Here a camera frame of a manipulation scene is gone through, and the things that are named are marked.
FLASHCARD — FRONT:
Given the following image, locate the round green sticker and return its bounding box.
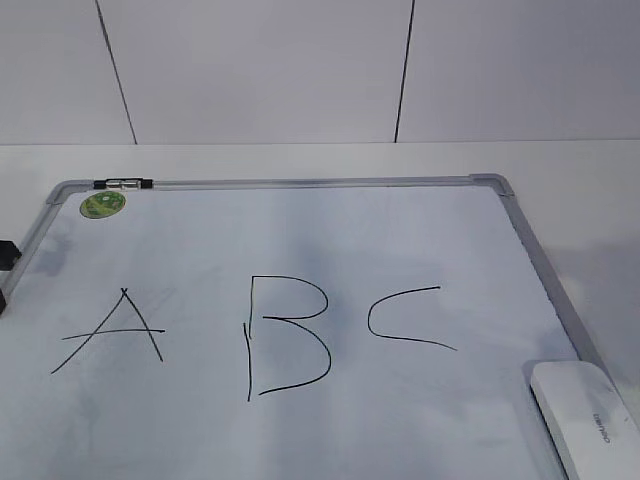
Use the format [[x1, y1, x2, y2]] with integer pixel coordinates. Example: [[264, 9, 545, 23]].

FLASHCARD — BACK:
[[79, 191, 126, 219]]

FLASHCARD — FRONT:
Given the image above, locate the white rectangular whiteboard eraser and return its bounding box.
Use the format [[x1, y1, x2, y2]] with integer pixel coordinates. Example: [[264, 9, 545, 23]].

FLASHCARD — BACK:
[[530, 361, 639, 480]]

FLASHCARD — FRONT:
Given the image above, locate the black silver hanging clip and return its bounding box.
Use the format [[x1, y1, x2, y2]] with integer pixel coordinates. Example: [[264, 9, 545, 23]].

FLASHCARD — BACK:
[[93, 178, 154, 190]]

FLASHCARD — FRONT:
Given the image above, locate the white board with aluminium frame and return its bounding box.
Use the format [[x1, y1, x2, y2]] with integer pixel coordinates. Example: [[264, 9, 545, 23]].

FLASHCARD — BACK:
[[0, 173, 640, 480]]

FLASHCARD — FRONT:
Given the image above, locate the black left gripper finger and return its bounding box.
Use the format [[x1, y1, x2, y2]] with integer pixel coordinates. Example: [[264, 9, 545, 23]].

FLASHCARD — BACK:
[[0, 240, 21, 270], [0, 289, 7, 315]]

